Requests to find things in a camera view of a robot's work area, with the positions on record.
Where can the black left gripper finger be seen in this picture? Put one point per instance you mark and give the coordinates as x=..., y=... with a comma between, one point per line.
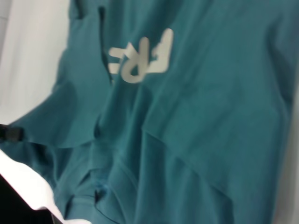
x=12, y=133

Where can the teal t-shirt with pink print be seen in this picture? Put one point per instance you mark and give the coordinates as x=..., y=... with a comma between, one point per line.
x=187, y=116

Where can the dark flat object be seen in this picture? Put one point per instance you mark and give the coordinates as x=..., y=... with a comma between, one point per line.
x=18, y=205

